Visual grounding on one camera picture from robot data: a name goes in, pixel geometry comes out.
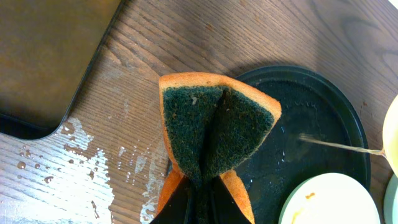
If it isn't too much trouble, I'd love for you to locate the light green plate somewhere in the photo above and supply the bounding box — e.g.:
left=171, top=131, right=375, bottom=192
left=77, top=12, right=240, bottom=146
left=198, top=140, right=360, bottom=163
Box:
left=279, top=173, right=380, bottom=224
left=383, top=174, right=398, bottom=224

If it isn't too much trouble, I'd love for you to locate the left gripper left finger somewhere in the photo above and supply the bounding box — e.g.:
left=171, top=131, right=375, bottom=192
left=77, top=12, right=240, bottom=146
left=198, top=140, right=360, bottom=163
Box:
left=150, top=175, right=195, bottom=224

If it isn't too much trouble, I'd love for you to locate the yellow plate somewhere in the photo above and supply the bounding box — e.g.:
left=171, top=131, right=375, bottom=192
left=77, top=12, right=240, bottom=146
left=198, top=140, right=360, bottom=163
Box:
left=382, top=96, right=398, bottom=175

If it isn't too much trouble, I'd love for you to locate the orange green scrub sponge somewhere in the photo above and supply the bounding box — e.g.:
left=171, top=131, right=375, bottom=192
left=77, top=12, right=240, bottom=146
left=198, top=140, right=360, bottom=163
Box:
left=159, top=72, right=282, bottom=223

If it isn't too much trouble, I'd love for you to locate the black rectangular water tray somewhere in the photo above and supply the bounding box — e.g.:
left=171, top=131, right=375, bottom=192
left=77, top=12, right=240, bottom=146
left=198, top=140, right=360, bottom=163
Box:
left=1, top=0, right=123, bottom=140

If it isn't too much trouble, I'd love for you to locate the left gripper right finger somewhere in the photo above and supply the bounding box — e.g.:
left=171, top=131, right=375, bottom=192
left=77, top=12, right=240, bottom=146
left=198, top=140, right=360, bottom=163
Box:
left=209, top=177, right=250, bottom=224

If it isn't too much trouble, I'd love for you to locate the round black serving tray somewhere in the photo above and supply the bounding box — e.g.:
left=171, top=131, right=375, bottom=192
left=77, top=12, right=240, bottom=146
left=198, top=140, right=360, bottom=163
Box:
left=236, top=65, right=371, bottom=223

